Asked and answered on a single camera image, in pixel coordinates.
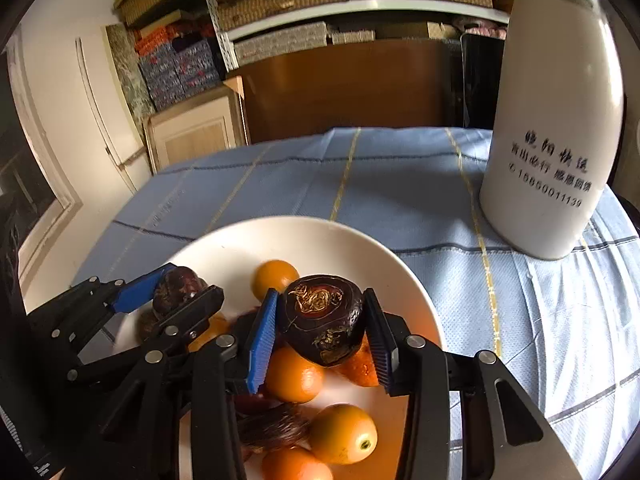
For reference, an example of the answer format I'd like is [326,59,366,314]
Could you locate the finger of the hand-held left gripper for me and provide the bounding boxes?
[70,262,179,314]
[66,285,225,385]

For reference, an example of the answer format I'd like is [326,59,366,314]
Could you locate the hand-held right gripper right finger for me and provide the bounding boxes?
[363,287,583,480]

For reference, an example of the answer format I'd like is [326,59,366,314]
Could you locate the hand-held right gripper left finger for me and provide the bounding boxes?
[95,287,281,480]

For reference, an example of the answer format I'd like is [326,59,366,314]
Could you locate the pale orange kumquat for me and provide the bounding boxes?
[187,315,231,353]

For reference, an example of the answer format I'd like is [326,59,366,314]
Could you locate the deep orange mandarin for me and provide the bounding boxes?
[336,332,380,387]

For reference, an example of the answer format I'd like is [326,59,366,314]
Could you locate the small orange kumquat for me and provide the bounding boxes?
[264,346,326,405]
[251,259,300,301]

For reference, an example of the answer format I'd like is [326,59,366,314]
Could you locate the large dark brown water chestnut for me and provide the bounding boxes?
[277,274,364,366]

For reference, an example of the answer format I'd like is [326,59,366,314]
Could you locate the white plate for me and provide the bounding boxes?
[114,216,443,480]

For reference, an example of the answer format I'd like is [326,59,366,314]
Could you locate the large golden orange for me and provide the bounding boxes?
[307,404,378,466]

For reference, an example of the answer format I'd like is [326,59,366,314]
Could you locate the blue checked tablecloth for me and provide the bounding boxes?
[72,127,640,480]

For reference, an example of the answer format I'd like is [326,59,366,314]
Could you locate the light wooden cabinet door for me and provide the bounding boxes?
[142,77,251,176]

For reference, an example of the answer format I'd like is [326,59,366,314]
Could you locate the white door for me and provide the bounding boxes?
[75,37,151,196]

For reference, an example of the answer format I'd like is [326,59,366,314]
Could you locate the green marble slab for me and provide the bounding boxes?
[106,24,156,118]

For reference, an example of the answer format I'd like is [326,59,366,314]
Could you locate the stack of blue patterned boxes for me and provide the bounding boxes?
[137,37,223,113]

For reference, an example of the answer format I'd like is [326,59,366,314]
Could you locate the orange patterned boxes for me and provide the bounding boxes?
[134,22,201,57]

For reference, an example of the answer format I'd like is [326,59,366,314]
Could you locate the grey woven box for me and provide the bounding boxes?
[234,22,328,66]

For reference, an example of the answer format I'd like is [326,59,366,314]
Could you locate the white jug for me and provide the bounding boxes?
[479,0,626,261]

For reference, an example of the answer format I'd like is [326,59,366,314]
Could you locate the white metal shelf rack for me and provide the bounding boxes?
[197,0,516,73]

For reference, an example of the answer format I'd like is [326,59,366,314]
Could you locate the white door frame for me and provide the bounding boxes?
[0,30,83,281]

